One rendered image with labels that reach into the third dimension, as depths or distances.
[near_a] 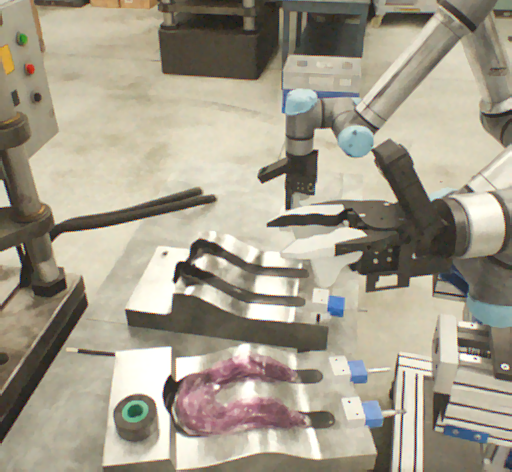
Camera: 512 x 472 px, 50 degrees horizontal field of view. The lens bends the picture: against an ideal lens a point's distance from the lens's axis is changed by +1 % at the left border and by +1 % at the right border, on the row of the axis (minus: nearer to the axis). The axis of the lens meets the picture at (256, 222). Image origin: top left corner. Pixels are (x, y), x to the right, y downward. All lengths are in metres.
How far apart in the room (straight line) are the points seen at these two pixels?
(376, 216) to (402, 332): 1.99
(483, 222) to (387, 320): 2.00
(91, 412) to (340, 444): 0.53
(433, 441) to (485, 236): 1.40
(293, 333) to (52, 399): 0.56
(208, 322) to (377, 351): 1.26
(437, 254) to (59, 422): 0.90
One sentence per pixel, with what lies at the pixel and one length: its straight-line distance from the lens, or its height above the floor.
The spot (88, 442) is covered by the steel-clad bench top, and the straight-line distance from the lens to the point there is 1.25.
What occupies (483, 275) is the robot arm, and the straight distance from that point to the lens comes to 0.75.
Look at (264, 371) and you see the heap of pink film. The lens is 1.18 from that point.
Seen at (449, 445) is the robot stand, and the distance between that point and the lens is 2.01.
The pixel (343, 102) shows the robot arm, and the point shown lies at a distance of 1.38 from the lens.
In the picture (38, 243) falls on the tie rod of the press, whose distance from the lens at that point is 1.51.
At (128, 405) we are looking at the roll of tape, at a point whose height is 0.94.
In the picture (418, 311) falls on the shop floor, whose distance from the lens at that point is 2.71.
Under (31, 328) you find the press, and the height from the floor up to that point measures 0.78.
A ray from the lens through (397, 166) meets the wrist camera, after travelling 0.59.
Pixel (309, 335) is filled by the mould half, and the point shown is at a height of 0.85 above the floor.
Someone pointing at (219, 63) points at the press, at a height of 0.14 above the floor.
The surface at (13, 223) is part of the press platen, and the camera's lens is 1.47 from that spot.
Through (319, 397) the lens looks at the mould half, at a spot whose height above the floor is 0.86.
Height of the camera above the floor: 1.81
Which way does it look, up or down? 35 degrees down
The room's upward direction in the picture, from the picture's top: straight up
